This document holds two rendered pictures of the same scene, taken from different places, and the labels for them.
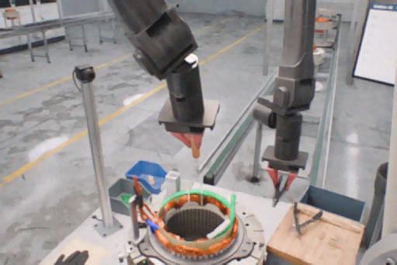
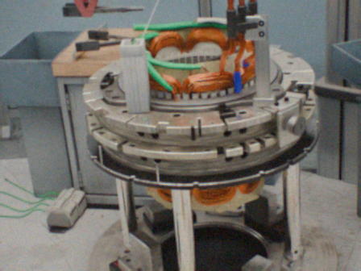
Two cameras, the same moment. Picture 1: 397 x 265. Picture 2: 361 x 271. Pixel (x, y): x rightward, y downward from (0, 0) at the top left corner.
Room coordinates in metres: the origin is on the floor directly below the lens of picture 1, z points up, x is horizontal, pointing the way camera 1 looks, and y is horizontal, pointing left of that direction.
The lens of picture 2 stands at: (0.93, 0.88, 1.45)
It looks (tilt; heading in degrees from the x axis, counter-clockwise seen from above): 25 degrees down; 251
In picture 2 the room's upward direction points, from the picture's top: 5 degrees counter-clockwise
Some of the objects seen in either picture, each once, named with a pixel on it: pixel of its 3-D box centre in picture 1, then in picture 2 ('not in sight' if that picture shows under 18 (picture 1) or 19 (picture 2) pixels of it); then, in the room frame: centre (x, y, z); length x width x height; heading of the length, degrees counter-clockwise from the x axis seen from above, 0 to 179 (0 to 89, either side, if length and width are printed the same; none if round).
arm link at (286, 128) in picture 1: (287, 123); not in sight; (0.68, -0.20, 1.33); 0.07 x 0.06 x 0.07; 30
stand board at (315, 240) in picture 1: (316, 238); (125, 51); (0.61, -0.29, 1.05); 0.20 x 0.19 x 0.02; 147
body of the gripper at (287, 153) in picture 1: (286, 148); not in sight; (0.68, -0.21, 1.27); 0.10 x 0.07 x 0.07; 65
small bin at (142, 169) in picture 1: (148, 177); not in sight; (1.25, 0.23, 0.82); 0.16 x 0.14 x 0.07; 69
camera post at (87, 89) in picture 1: (98, 162); not in sight; (0.96, 0.34, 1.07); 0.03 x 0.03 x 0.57; 43
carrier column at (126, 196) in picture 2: not in sight; (125, 191); (0.70, -0.07, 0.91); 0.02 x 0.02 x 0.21
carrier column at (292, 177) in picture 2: not in sight; (291, 201); (0.49, 0.08, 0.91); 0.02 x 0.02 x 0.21
